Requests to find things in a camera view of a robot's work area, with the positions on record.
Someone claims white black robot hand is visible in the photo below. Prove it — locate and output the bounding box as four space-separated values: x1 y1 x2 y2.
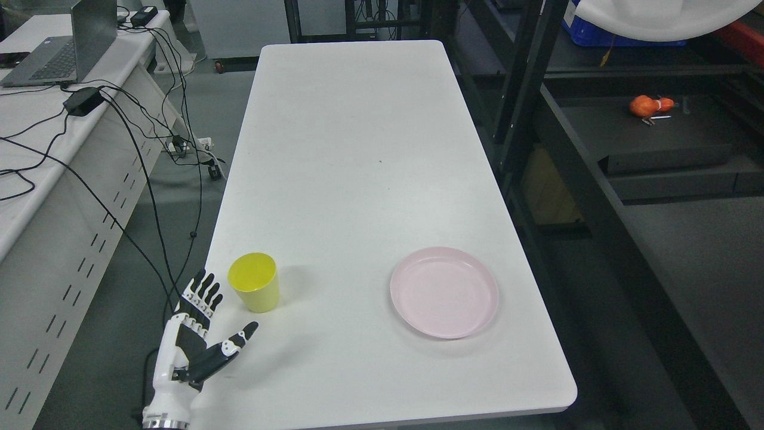
141 269 258 429

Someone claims yellow plastic cup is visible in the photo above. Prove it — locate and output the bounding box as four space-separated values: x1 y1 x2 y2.
227 253 279 314

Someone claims black metal shelf rack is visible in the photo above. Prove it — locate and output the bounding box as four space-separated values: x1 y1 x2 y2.
452 1 762 429

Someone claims orange toy on shelf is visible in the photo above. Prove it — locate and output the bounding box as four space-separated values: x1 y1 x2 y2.
629 95 676 119

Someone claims white power strip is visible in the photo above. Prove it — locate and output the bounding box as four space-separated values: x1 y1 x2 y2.
164 134 215 158

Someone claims white side desk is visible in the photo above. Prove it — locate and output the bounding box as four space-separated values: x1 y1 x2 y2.
1 12 182 429

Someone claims white table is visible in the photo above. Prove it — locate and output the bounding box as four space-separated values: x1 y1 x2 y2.
192 40 578 429

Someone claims pink plastic plate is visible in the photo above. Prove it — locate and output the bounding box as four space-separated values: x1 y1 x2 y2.
389 247 499 340

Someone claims black power adapter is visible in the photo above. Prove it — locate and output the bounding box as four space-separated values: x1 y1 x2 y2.
62 87 105 117

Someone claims grey laptop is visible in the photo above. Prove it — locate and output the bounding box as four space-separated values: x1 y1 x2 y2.
2 1 118 88

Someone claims black power brick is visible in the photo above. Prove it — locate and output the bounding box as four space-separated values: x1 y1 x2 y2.
130 5 159 28

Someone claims blue plastic crate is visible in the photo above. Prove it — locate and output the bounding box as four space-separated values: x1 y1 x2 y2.
562 1 687 47

